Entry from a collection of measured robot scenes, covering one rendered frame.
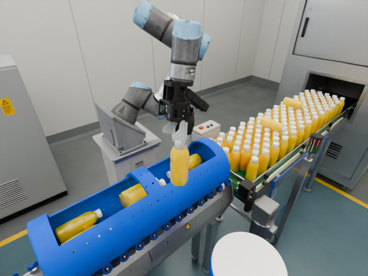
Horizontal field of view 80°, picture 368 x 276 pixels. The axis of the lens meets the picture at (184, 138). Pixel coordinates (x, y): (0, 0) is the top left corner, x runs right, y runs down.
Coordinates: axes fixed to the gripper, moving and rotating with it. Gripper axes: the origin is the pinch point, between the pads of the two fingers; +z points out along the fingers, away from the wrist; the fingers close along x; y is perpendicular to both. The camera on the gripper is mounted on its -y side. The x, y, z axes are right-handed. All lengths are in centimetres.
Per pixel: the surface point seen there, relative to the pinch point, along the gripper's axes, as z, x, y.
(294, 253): 125, 15, -133
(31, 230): 33, -20, 43
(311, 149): 14, 14, -83
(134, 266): 63, -10, 10
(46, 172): 100, -174, 21
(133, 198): 32.2, -17.6, 7.2
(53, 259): 37, -9, 39
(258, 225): 64, 7, -64
